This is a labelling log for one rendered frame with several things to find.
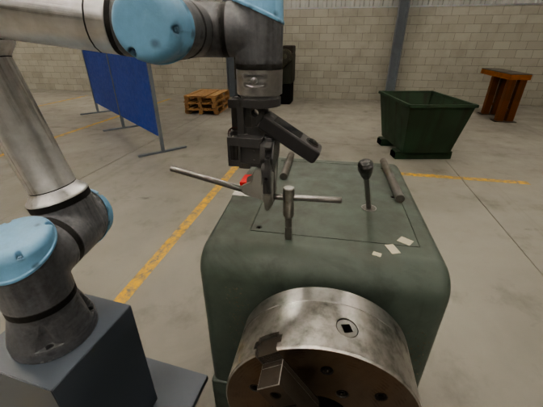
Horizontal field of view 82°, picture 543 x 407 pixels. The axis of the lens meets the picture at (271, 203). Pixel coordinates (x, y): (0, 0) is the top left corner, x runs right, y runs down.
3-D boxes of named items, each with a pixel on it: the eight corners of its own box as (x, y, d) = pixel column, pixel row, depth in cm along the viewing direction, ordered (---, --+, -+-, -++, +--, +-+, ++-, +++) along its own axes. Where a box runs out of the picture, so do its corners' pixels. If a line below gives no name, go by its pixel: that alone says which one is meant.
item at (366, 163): (355, 176, 67) (357, 155, 65) (370, 177, 67) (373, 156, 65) (355, 183, 64) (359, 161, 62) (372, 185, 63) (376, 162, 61)
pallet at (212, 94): (201, 104, 879) (199, 88, 859) (231, 106, 867) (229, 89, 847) (183, 114, 770) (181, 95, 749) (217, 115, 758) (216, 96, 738)
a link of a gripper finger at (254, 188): (244, 207, 62) (242, 163, 58) (273, 210, 61) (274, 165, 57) (240, 214, 60) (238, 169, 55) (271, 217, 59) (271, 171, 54)
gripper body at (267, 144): (239, 156, 62) (237, 92, 56) (282, 159, 60) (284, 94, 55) (228, 169, 55) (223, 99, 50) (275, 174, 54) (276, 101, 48)
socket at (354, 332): (335, 350, 46) (341, 338, 45) (327, 331, 49) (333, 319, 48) (355, 349, 47) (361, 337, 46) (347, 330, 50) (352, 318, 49)
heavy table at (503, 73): (469, 108, 835) (481, 68, 788) (487, 108, 827) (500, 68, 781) (494, 122, 696) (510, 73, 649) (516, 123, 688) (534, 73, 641)
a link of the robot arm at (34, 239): (-20, 316, 53) (-60, 252, 47) (37, 266, 65) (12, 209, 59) (47, 320, 52) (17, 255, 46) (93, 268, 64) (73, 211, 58)
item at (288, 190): (294, 235, 65) (295, 185, 60) (292, 241, 63) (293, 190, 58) (284, 234, 65) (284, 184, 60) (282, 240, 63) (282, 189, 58)
